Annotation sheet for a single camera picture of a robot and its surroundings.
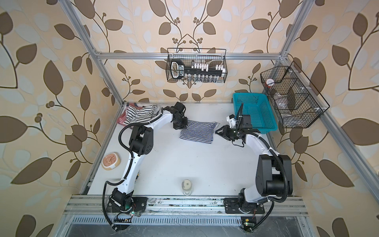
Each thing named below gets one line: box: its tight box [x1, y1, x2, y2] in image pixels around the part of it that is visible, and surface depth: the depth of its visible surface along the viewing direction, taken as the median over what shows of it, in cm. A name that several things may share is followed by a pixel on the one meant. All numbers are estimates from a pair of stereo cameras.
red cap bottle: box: [264, 78, 275, 89], surface depth 88 cm
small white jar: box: [181, 178, 192, 197], surface depth 73 cm
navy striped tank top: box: [179, 119, 218, 144], surface depth 104 cm
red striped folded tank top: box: [116, 102, 144, 129], surface depth 106 cm
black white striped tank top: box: [125, 104, 160, 124], surface depth 110 cm
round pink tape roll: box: [101, 151, 121, 171], surface depth 89 cm
